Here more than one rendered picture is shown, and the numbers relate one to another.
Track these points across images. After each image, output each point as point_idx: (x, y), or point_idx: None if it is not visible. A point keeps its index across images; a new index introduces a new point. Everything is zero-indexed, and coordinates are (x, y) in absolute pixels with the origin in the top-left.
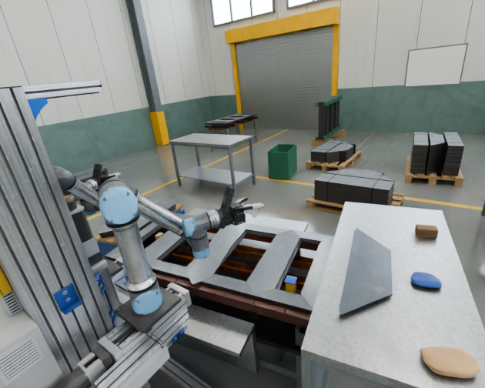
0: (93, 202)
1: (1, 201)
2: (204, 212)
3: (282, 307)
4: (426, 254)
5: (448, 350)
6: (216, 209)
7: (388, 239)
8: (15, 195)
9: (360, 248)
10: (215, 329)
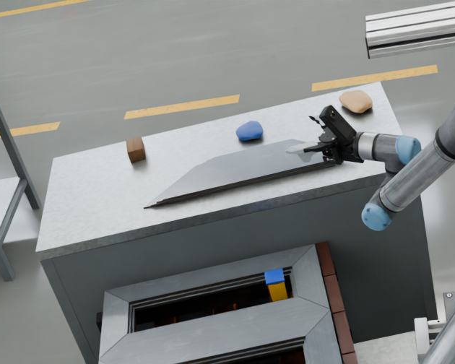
0: None
1: None
2: (378, 137)
3: (325, 279)
4: (188, 144)
5: (349, 98)
6: (360, 134)
7: (165, 175)
8: None
9: (210, 180)
10: None
